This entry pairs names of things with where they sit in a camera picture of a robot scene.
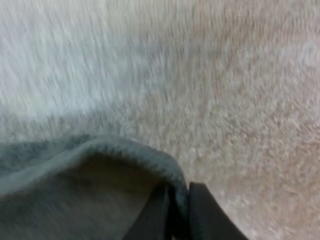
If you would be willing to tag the grey-green towel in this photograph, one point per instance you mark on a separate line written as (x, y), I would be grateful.
(75, 200)

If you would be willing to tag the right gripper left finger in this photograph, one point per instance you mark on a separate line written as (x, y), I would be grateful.
(152, 217)

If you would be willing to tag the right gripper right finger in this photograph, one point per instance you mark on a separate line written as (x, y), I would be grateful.
(210, 220)

